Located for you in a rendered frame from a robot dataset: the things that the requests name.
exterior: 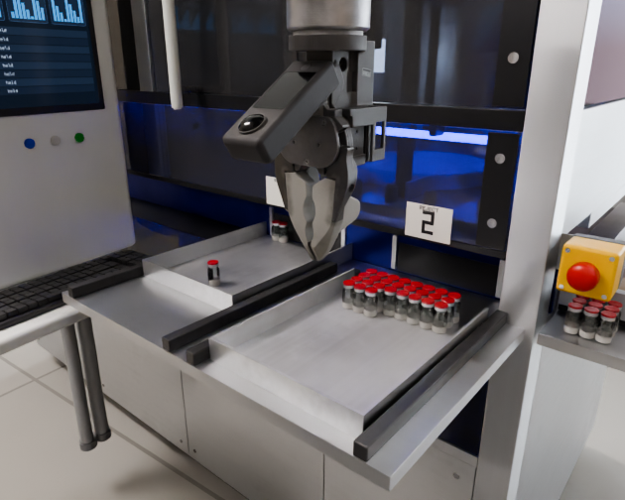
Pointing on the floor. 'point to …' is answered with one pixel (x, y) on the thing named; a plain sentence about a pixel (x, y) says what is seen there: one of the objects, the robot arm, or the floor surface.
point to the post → (536, 230)
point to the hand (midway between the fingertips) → (312, 249)
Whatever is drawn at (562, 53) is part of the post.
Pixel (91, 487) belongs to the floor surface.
